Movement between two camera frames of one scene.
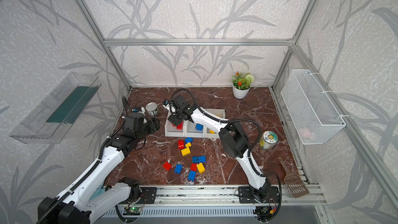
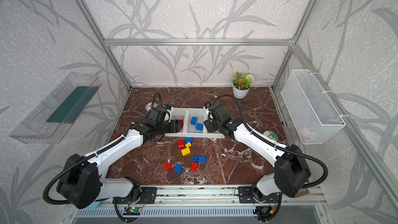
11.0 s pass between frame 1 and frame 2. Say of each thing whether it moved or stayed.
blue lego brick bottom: moved
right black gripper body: moved
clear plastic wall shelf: stayed
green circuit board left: stayed
